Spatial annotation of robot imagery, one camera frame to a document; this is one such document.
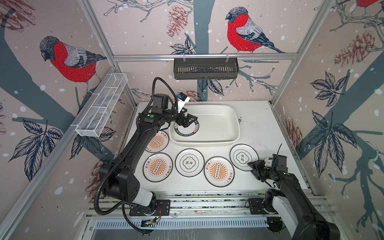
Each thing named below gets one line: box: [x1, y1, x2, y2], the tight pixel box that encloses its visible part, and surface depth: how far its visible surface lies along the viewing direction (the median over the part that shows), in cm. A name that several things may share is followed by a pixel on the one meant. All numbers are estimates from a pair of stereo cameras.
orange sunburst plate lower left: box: [142, 152, 174, 183], surface depth 89 cm
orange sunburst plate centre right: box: [204, 156, 235, 188], surface depth 87 cm
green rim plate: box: [174, 119, 200, 137], surface depth 103 cm
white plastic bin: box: [169, 104, 241, 147], surface depth 103 cm
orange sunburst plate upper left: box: [145, 130, 170, 153], surface depth 100 cm
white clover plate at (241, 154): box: [229, 143, 260, 172], surface depth 93 cm
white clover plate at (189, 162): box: [175, 148, 205, 178], surface depth 90 cm
